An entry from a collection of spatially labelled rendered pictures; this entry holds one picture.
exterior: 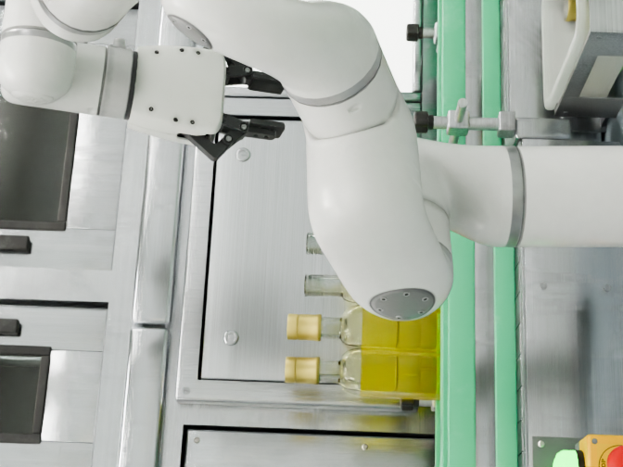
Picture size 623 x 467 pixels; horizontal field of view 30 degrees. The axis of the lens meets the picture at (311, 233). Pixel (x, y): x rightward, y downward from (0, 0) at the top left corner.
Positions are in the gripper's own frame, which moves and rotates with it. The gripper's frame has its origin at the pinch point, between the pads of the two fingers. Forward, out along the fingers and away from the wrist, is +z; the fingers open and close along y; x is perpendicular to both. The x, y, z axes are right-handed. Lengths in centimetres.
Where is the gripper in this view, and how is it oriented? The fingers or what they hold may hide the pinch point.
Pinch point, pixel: (267, 106)
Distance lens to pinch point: 130.2
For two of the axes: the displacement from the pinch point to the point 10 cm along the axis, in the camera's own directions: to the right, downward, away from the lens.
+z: 9.7, 1.2, 2.3
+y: -0.4, 9.5, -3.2
